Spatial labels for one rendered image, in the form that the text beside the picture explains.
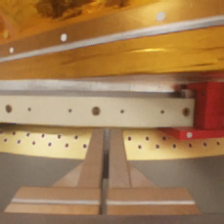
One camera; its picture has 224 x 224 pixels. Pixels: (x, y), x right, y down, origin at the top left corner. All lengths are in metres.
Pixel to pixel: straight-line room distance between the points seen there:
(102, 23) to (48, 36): 0.11
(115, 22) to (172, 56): 0.09
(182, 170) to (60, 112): 0.23
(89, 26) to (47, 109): 0.14
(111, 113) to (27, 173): 0.18
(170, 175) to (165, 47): 0.21
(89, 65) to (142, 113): 0.11
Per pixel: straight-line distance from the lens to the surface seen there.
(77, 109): 0.26
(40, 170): 0.32
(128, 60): 0.22
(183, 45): 0.21
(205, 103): 0.28
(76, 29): 0.28
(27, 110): 0.30
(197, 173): 0.34
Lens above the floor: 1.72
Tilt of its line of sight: 6 degrees down
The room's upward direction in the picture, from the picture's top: 1 degrees clockwise
